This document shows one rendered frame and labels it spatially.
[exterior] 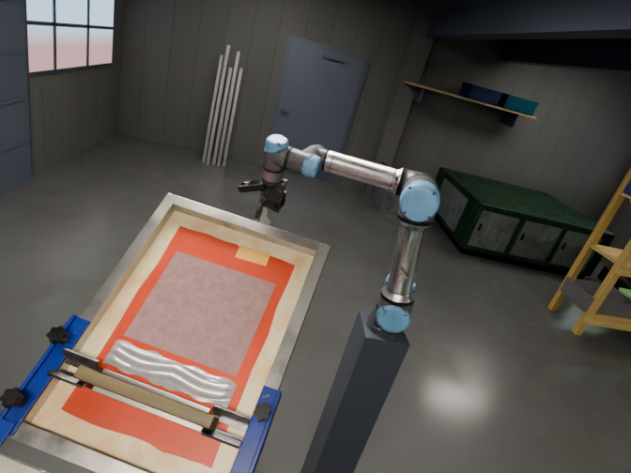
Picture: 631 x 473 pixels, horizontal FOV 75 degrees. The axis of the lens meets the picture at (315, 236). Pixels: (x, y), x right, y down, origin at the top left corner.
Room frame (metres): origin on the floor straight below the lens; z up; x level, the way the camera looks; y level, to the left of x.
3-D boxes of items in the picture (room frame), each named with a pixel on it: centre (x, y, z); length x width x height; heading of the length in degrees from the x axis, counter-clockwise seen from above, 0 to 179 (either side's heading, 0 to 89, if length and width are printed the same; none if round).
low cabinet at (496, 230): (6.53, -2.95, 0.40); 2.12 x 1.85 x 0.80; 99
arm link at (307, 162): (1.33, 0.10, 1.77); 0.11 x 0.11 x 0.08; 81
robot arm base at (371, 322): (1.38, -0.36, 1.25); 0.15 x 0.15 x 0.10
